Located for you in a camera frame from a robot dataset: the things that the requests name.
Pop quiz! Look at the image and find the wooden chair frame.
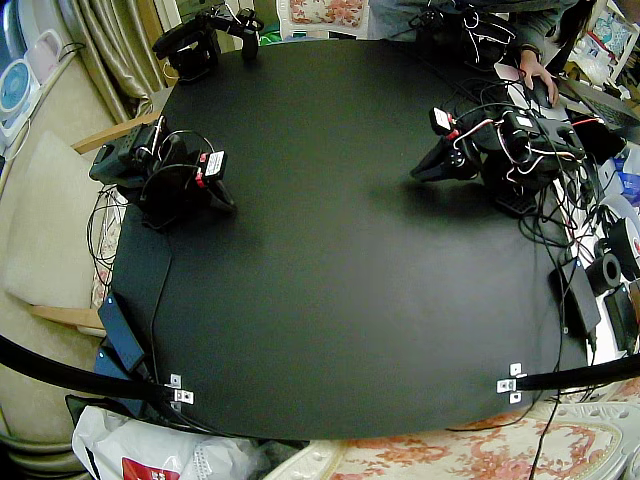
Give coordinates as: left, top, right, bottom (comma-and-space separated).
29, 112, 166, 337

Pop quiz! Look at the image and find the white floral upholstered furniture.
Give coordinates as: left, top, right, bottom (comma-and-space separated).
264, 399, 640, 480

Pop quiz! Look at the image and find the cream chair cushion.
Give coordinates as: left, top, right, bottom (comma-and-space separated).
0, 130, 126, 311

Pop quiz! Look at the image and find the black leader arm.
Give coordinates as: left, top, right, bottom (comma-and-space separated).
409, 4, 519, 71
151, 7, 267, 81

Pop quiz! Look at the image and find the pale pink electric kettle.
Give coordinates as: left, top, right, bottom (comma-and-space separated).
23, 28, 65, 87

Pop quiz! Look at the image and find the floral cushion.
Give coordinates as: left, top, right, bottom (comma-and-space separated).
288, 0, 367, 29

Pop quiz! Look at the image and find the grey mouse pad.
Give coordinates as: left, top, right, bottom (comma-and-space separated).
504, 79, 574, 124

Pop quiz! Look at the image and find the black tape roll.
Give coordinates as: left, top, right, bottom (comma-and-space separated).
585, 252, 624, 296

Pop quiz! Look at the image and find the looped black cable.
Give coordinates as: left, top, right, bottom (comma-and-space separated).
85, 185, 129, 289

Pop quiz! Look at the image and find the black computer mouse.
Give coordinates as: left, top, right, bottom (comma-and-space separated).
524, 82, 557, 110

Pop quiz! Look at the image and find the white blue desk fan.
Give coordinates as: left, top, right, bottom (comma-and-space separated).
0, 57, 42, 146

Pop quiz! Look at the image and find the white cluttered shelf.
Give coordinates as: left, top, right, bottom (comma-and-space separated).
564, 0, 640, 96

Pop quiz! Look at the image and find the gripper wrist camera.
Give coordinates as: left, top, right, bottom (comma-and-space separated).
428, 106, 454, 136
202, 151, 229, 182

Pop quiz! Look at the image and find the black rectangular box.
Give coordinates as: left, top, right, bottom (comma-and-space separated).
602, 287, 640, 354

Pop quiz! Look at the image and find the person's dark long hair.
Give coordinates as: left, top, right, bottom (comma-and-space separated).
552, 0, 597, 47

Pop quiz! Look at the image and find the thin black cable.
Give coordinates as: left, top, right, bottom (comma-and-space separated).
447, 394, 564, 480

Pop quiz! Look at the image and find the person's torso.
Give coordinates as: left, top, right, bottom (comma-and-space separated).
369, 0, 526, 42

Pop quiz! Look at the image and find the gold curtain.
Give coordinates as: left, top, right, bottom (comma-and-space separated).
52, 0, 174, 126

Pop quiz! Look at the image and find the blue package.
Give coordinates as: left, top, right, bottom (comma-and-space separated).
610, 149, 640, 211

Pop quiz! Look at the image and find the black table mat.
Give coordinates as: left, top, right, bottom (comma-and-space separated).
107, 38, 591, 442

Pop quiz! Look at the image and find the black camera stand bar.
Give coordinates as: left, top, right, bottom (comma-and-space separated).
514, 352, 640, 391
0, 333, 176, 401

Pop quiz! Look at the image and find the person's left hand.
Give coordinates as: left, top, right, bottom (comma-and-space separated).
518, 55, 561, 107

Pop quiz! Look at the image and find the dark laptop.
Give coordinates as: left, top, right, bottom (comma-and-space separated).
557, 77, 640, 136

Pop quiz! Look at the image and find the white plastic bag red print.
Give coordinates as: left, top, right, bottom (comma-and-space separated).
71, 404, 264, 480

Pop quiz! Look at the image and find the black filament spool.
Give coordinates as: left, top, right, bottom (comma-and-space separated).
594, 194, 640, 281

